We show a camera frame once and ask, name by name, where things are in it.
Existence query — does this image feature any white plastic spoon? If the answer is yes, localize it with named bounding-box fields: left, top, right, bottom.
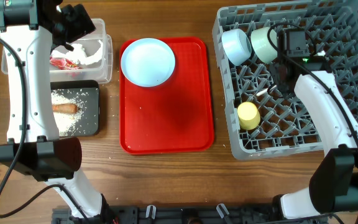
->
left=255, top=85, right=277, bottom=96

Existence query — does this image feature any light blue rice bowl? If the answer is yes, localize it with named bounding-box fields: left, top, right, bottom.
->
left=222, top=29, right=252, bottom=66

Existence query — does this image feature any black waste tray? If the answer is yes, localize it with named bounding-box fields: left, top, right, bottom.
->
left=51, top=80, right=100, bottom=138

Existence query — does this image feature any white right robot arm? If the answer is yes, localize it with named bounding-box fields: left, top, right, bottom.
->
left=267, top=27, right=358, bottom=223

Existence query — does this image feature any red serving tray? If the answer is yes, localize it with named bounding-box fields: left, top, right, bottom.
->
left=119, top=37, right=214, bottom=155

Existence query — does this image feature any yellow plastic cup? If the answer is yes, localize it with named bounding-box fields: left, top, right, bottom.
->
left=237, top=102, right=260, bottom=130

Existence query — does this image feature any pale green bowl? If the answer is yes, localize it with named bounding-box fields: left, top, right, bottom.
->
left=250, top=27, right=277, bottom=63

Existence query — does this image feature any white rice pile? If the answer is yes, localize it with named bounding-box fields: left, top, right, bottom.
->
left=51, top=90, right=84, bottom=137

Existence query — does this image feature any red snack wrapper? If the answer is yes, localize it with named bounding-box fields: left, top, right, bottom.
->
left=50, top=57, right=80, bottom=70

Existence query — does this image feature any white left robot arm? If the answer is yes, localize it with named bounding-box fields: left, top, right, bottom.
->
left=0, top=0, right=108, bottom=222

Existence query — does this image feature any white napkin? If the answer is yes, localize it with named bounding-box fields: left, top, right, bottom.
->
left=51, top=40, right=104, bottom=65

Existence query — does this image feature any clear plastic waste bin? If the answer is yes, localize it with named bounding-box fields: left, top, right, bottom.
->
left=0, top=19, right=112, bottom=86

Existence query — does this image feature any light blue oval plate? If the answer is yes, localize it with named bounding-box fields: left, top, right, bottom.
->
left=121, top=38, right=176, bottom=88

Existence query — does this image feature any brown sausage piece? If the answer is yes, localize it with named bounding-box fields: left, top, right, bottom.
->
left=52, top=103, right=78, bottom=114

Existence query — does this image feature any grey dishwasher rack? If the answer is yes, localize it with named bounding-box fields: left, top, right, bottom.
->
left=212, top=1, right=358, bottom=160

